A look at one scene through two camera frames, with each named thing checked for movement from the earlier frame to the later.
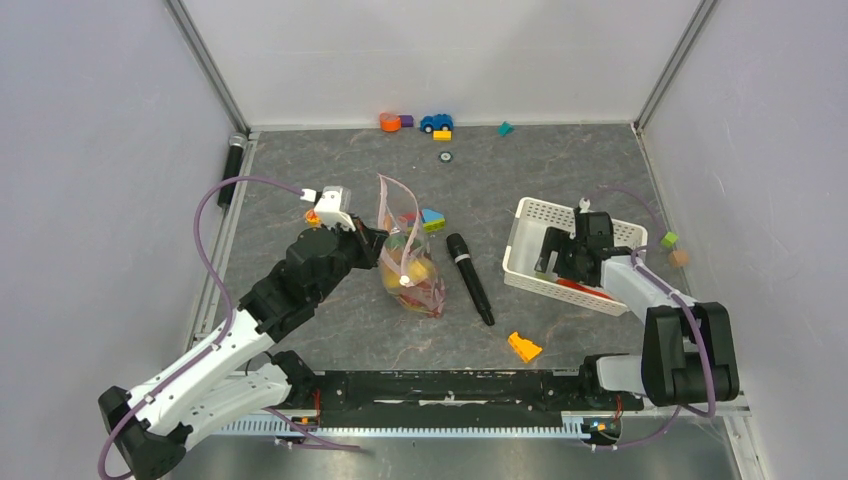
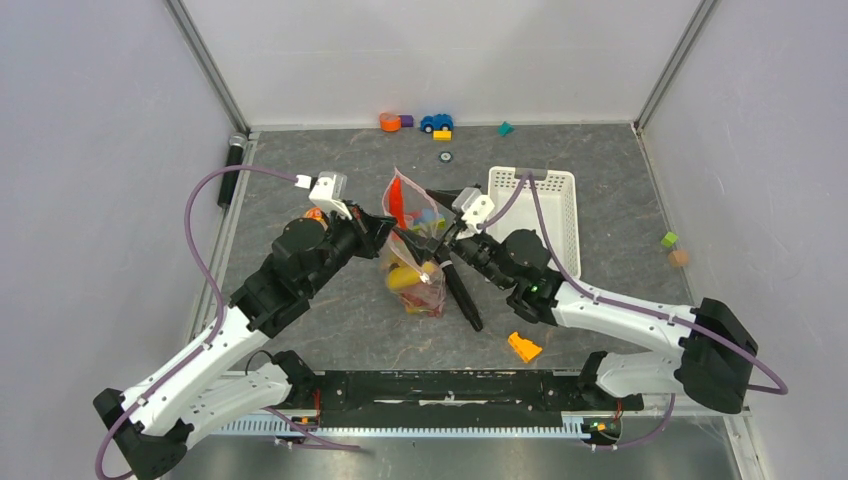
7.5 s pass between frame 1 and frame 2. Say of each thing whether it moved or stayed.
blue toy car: stayed
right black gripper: moved
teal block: stayed
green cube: stayed
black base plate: stayed
